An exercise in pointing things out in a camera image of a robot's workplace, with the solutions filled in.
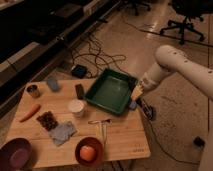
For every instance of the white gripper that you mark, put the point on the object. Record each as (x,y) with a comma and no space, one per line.
(146,85)

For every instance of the black handled brush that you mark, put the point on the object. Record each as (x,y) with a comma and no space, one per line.
(137,96)

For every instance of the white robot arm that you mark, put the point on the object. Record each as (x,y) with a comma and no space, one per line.
(168,60)

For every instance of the green plastic tray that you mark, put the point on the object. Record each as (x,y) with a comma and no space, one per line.
(111,91)

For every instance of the small blue block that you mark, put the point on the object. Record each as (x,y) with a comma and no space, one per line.
(132,105)

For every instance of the wooden slingshot tool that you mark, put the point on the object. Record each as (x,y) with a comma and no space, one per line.
(101,129)

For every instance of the dark brown block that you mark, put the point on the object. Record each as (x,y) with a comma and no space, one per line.
(79,91)

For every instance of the black power adapter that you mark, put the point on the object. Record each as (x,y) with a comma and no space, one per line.
(79,71)

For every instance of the white cup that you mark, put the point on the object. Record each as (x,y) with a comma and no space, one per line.
(77,107)

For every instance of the red bowl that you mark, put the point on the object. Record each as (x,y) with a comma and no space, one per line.
(96,144)

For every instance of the black office chair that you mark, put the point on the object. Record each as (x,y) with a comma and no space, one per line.
(190,9)

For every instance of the orange fruit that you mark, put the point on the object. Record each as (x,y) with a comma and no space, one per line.
(87,153)

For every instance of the blue grey cloth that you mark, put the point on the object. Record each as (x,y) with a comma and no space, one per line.
(62,133)

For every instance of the orange carrot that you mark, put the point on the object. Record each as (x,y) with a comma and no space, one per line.
(31,113)

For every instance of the metal can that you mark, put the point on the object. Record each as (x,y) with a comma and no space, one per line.
(33,91)

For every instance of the purple bowl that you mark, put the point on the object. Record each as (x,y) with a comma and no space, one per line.
(15,154)

